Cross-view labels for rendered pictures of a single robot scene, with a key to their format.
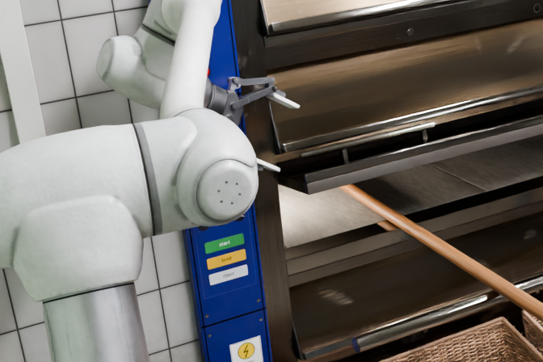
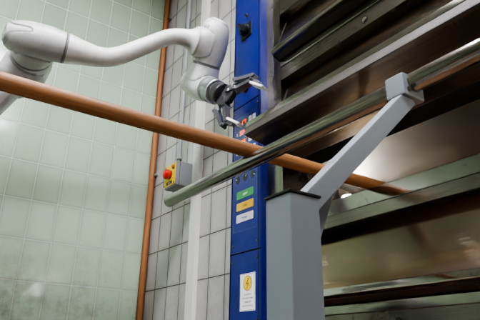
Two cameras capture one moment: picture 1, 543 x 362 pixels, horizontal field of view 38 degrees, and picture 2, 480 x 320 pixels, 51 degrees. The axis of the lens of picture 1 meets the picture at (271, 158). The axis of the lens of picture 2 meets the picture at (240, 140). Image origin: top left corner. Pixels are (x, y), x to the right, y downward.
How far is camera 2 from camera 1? 2.17 m
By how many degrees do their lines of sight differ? 86
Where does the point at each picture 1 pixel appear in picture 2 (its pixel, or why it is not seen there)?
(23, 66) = (199, 107)
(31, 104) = (198, 123)
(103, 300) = not seen: outside the picture
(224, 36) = (256, 66)
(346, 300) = (324, 262)
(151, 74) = (186, 78)
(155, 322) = (221, 251)
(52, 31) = not seen: hidden behind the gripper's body
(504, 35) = not seen: outside the picture
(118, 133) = not seen: hidden behind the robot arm
